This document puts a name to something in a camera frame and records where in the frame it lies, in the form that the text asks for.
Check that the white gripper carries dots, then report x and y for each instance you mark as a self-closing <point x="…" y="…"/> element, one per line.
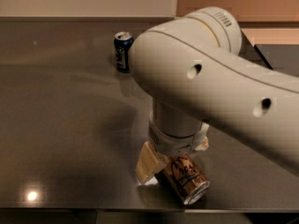
<point x="175" y="145"/>

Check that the orange LaCroix can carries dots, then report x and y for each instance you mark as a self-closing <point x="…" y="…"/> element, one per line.
<point x="185" y="178"/>

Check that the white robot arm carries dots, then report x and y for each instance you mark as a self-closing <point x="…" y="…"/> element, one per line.
<point x="191" y="69"/>

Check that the blue Pepsi can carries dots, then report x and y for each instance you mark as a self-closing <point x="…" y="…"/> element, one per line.
<point x="122" y="43"/>

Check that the dark side table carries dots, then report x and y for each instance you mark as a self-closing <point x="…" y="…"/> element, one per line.
<point x="283" y="58"/>

